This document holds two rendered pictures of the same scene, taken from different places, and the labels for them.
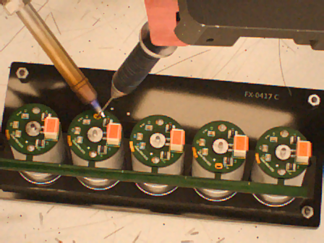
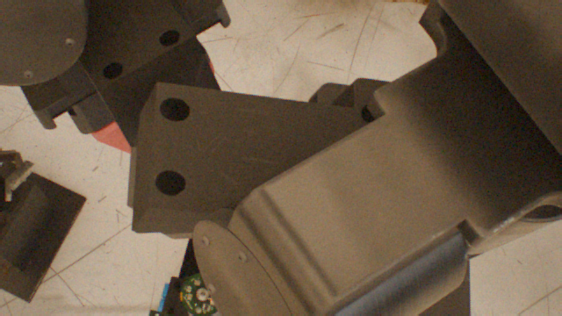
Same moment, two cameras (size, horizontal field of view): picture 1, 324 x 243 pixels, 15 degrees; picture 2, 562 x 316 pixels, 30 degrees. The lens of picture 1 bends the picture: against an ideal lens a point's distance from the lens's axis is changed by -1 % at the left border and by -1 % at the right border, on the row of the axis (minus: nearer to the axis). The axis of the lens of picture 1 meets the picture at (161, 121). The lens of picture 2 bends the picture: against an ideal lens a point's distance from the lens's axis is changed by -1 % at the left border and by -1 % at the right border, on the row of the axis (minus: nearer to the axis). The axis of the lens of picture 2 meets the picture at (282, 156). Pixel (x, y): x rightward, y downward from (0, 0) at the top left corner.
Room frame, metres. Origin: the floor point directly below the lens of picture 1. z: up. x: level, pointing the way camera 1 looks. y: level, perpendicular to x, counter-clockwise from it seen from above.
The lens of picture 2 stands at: (0.10, -0.01, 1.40)
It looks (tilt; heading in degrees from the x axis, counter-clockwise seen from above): 73 degrees down; 11
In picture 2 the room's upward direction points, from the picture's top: 3 degrees counter-clockwise
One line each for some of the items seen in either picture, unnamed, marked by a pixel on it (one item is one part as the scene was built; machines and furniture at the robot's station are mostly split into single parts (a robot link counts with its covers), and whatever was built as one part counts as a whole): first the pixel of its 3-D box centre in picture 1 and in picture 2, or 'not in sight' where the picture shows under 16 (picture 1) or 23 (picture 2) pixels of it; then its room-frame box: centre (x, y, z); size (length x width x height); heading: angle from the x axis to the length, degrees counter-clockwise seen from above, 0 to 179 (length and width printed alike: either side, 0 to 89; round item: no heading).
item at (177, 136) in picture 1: (175, 139); not in sight; (0.19, -0.01, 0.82); 0.01 x 0.01 x 0.01; 84
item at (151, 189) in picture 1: (158, 159); not in sight; (0.19, 0.00, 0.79); 0.02 x 0.02 x 0.05
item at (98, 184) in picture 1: (97, 153); not in sight; (0.19, 0.03, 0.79); 0.02 x 0.02 x 0.05
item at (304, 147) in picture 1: (300, 151); not in sight; (0.19, -0.06, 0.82); 0.01 x 0.01 x 0.01; 84
